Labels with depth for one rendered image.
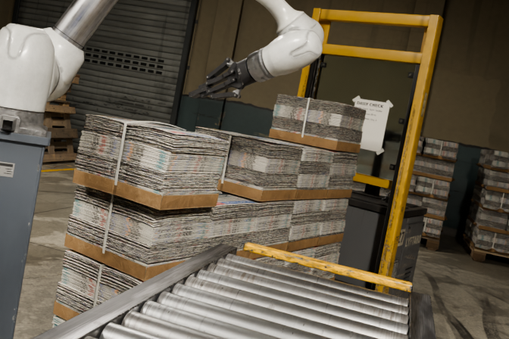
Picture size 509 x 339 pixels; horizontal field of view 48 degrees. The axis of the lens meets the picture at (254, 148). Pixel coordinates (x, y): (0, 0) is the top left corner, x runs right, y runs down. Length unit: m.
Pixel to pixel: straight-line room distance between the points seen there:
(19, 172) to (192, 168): 0.50
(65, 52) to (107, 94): 8.20
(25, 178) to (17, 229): 0.13
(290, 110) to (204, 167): 1.10
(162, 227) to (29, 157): 0.46
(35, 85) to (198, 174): 0.56
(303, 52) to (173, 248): 0.74
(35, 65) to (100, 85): 8.46
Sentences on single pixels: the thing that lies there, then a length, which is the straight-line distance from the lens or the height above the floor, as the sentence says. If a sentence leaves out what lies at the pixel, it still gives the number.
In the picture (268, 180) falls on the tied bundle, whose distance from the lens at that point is 2.21.
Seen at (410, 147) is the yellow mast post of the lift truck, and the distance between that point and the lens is 3.12.
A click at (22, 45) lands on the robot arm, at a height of 1.22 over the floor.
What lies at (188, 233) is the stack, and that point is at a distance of 1.87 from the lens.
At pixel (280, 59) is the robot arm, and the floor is 1.32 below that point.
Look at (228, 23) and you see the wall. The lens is 9.20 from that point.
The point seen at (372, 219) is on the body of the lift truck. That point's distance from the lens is 3.35.
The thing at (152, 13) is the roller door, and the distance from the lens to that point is 9.76.
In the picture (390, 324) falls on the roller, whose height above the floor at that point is 0.80.
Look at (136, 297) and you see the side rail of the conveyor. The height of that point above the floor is 0.80.
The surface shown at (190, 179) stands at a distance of 1.76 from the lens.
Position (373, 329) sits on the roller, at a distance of 1.14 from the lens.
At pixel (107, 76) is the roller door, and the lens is 9.96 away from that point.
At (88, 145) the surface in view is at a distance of 1.87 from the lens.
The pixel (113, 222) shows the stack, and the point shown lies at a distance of 1.87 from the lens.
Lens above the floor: 1.15
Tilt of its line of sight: 3 degrees down
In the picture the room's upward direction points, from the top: 11 degrees clockwise
